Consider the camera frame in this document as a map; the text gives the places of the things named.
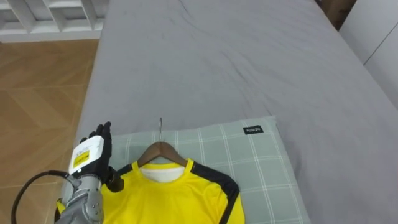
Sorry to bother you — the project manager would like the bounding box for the white shelf unit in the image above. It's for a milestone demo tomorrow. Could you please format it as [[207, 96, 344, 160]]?
[[0, 0, 110, 44]]

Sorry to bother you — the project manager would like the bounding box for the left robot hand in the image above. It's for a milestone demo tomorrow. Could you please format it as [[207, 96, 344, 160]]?
[[68, 121, 125, 193]]

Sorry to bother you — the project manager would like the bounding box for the green checked pillow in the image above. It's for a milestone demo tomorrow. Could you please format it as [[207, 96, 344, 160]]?
[[105, 116, 312, 224]]

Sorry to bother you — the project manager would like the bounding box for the yellow and black shirt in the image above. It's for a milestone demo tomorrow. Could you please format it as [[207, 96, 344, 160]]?
[[55, 158, 246, 224]]

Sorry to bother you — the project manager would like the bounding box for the grey bed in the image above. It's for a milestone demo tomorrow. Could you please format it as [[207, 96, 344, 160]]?
[[60, 0, 398, 224]]

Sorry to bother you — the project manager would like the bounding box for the brown wooden clothes hanger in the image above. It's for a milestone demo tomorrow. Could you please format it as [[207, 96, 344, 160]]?
[[137, 117, 188, 168]]

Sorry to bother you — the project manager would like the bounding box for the white cabinet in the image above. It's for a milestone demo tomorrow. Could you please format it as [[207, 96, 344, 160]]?
[[338, 0, 398, 110]]

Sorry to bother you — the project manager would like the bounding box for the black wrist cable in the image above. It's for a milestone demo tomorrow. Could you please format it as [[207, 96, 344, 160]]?
[[11, 170, 82, 224]]

